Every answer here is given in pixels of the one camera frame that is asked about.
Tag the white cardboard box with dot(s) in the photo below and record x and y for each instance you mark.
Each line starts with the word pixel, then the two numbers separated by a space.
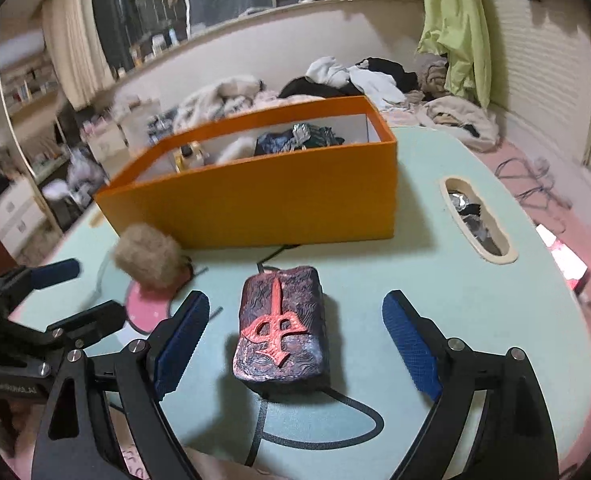
pixel 108 140
pixel 140 122

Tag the cream crumpled cloth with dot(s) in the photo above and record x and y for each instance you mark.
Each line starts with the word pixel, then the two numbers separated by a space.
pixel 455 120

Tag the beige fuzzy cloth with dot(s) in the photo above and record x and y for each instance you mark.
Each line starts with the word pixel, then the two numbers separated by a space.
pixel 433 80

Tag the grey plastic bag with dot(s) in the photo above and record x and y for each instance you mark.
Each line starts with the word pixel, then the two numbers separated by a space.
pixel 85 170

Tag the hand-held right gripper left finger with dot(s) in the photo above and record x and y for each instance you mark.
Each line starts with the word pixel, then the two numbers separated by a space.
pixel 183 345

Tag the dark foil bag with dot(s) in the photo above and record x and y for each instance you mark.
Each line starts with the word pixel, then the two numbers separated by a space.
pixel 285 142

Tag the dark patterned cloth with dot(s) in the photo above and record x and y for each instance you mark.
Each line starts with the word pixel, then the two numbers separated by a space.
pixel 475 225

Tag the black crumpled clothes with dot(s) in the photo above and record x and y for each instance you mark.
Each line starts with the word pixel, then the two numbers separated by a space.
pixel 305 87

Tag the orange cardboard box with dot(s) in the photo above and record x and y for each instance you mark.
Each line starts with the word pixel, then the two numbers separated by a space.
pixel 275 200

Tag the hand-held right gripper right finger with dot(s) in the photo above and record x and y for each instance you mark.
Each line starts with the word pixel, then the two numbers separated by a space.
pixel 410 345

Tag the wall shelf with books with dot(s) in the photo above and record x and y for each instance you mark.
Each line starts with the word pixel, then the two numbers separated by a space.
pixel 25 90

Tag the small cartoon figurine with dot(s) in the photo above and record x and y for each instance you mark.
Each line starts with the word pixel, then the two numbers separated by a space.
pixel 190 157

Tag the dark block with red symbol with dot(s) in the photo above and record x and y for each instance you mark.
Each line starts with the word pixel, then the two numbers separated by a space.
pixel 275 330

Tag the white drawer cabinet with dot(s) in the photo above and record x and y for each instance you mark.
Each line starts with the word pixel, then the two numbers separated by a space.
pixel 15 220

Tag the cream curtain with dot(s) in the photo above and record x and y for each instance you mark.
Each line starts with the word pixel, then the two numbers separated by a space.
pixel 75 45

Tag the row of small bottles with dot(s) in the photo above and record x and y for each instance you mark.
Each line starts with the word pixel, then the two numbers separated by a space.
pixel 150 50

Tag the lime green hanging cloth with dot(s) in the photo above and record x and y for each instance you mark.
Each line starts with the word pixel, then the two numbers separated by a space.
pixel 455 25

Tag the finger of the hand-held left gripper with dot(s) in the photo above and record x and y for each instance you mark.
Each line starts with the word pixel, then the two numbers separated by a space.
pixel 95 320
pixel 55 271

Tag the brown fluffy pom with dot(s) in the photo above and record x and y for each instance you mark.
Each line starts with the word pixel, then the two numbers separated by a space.
pixel 148 257

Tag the white crumpled clothes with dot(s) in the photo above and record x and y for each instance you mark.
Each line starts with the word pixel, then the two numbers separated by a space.
pixel 375 85

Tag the mint green cartoon desktop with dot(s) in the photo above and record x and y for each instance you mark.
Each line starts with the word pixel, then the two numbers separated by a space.
pixel 425 270

